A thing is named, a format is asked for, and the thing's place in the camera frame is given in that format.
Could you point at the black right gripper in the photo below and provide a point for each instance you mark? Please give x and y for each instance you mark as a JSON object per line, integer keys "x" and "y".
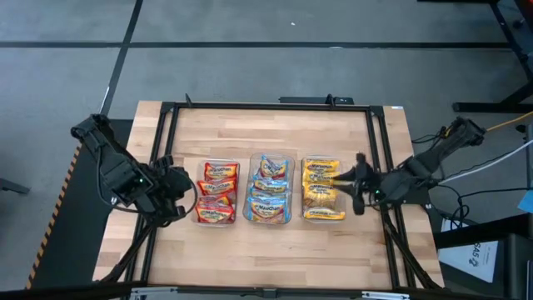
{"x": 370, "y": 185}

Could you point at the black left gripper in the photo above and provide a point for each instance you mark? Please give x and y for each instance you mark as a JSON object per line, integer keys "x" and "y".
{"x": 172, "y": 181}

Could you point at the red Maruchan ramen pack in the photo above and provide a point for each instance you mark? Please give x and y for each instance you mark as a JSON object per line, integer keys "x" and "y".
{"x": 216, "y": 186}
{"x": 212, "y": 200}
{"x": 214, "y": 213}
{"x": 220, "y": 171}

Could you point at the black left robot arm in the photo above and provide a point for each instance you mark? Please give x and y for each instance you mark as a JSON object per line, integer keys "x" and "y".
{"x": 112, "y": 166}

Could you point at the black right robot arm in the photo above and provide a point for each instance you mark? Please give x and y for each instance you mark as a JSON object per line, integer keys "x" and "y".
{"x": 429, "y": 160}

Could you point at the clear plastic bin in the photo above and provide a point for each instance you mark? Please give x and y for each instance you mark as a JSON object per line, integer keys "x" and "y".
{"x": 252, "y": 162}
{"x": 197, "y": 164}
{"x": 341, "y": 196}

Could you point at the white corner label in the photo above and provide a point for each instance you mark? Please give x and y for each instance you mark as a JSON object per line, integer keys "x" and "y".
{"x": 397, "y": 107}

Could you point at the black mat with hazard stripes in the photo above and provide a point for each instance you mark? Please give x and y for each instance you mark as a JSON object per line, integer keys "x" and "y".
{"x": 75, "y": 233}

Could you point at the white paper sheet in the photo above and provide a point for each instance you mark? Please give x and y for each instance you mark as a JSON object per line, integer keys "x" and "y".
{"x": 466, "y": 262}

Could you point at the dark grey furniture leg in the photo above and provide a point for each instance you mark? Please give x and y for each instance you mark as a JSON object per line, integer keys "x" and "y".
{"x": 12, "y": 186}

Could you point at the blue object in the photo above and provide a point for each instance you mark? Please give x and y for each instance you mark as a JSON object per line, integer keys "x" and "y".
{"x": 526, "y": 202}

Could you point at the black cabinet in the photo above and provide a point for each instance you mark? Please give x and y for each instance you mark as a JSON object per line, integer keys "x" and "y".
{"x": 516, "y": 266}

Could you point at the black and silver rail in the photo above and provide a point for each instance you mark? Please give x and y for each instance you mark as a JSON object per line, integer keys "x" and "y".
{"x": 266, "y": 293}

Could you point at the black desk leg frame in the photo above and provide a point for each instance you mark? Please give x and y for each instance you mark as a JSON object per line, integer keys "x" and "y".
{"x": 491, "y": 107}

